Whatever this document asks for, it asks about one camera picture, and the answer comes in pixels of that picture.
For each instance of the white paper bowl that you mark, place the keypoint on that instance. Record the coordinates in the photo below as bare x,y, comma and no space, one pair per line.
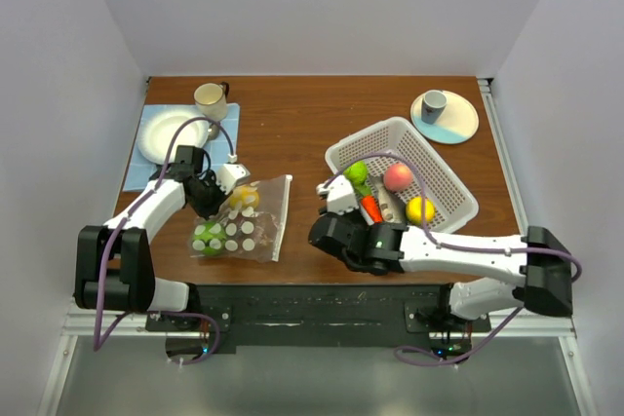
155,135

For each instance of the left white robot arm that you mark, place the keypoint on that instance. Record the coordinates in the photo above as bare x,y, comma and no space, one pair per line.
114,268

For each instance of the green fake lime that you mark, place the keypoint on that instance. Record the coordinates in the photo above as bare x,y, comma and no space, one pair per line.
208,239

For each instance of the metal spoon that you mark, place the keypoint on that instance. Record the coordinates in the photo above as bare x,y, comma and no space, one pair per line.
213,131

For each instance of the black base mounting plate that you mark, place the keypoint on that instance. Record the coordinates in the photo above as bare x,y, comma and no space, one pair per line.
335,315

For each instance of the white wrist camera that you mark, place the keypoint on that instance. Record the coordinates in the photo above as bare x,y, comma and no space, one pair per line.
339,196
231,175

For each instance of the blue grid placemat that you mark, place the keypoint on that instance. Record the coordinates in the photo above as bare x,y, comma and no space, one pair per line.
140,169

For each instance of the beige mug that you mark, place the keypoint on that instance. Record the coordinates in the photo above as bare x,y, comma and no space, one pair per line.
211,100

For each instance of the white plastic basket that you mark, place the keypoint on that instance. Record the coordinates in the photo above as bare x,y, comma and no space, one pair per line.
395,140

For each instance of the red fake apple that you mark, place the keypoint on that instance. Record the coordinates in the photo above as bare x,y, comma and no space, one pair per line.
398,177

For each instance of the yellow fake lemon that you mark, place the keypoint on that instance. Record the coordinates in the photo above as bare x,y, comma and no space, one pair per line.
244,197

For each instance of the round beige blue plate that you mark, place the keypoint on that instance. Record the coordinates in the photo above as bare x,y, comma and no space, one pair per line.
457,122

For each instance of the red fake chili pepper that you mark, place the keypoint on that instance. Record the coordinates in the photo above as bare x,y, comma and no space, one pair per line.
370,205

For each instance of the polka dot zip bag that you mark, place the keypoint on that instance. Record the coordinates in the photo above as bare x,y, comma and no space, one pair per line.
255,234

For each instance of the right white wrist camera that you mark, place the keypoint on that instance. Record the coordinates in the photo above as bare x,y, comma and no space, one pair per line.
339,196

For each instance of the grey fake fish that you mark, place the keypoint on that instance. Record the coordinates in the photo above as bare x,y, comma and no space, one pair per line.
392,208

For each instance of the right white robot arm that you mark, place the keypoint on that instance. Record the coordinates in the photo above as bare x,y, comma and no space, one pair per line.
533,271

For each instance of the yellow fake fruit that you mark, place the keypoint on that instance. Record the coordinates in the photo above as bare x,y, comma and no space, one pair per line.
419,210

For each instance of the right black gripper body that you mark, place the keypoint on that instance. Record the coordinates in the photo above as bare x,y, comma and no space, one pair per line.
355,216

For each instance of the green fake fruit ball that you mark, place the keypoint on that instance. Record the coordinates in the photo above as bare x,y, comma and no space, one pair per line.
357,174

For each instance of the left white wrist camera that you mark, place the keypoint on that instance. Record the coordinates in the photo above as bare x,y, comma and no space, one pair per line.
231,175

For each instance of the small grey cup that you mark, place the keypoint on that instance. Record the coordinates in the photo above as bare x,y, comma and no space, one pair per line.
433,104

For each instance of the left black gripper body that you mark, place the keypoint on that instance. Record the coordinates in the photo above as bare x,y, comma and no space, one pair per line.
209,198

